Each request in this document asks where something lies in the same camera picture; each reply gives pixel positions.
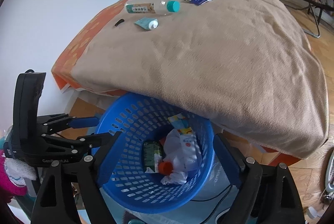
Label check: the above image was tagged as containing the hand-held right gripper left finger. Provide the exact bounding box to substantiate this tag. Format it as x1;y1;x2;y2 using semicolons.
31;131;123;224

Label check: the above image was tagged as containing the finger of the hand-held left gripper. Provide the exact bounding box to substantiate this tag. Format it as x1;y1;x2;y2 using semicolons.
37;114;101;136
42;131;122;157

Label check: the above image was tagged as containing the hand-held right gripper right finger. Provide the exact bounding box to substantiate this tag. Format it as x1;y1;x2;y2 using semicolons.
213;133;306;224

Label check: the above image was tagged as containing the blue plastic basket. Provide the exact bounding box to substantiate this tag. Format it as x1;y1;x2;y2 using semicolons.
94;92;216;214

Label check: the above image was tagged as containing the green white milk carton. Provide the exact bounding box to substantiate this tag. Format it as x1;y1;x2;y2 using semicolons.
142;141;165;174

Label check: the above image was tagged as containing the white wrapper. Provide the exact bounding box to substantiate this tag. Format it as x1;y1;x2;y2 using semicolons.
160;171;188;185

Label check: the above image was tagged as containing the white plastic bag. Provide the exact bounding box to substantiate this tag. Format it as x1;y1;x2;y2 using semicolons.
163;129;202;171

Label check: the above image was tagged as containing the orange plastic cap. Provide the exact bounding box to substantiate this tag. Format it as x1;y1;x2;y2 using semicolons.
158;162;173;175

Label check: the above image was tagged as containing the orange floral blanket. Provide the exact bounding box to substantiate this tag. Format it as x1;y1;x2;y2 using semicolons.
51;0;300;171

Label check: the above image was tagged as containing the beige blanket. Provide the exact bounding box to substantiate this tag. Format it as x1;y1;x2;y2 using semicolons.
70;0;329;160

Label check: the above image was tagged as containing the teal squeeze tube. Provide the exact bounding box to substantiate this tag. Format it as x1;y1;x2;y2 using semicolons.
134;18;159;31

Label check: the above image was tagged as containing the clear bottle with teal cap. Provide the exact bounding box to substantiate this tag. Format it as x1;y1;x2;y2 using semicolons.
125;0;180;16

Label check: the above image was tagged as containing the black cable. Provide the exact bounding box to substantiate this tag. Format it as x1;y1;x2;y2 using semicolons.
193;185;235;224

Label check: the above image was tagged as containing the white round ring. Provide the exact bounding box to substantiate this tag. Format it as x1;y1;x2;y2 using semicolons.
324;152;334;193

